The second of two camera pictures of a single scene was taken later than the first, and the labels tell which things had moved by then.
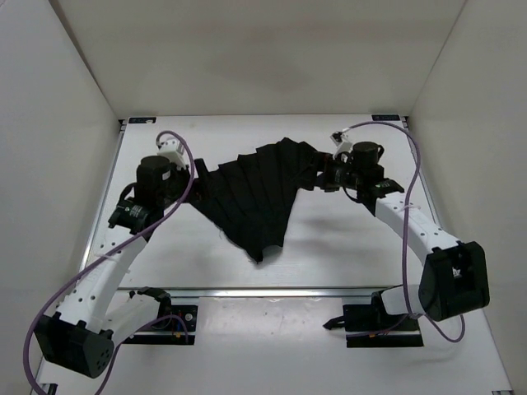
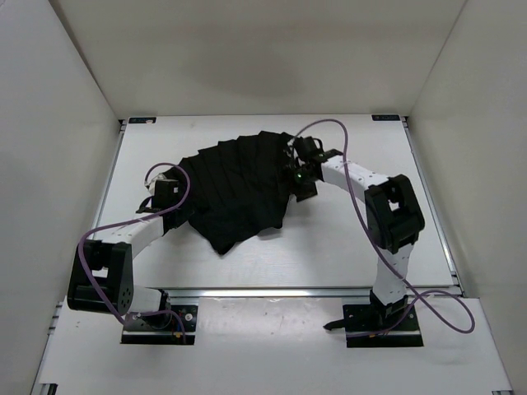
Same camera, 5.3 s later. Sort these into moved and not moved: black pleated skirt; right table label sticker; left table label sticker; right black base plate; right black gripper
Moved: right black gripper; black pleated skirt
Not moved: right black base plate; right table label sticker; left table label sticker
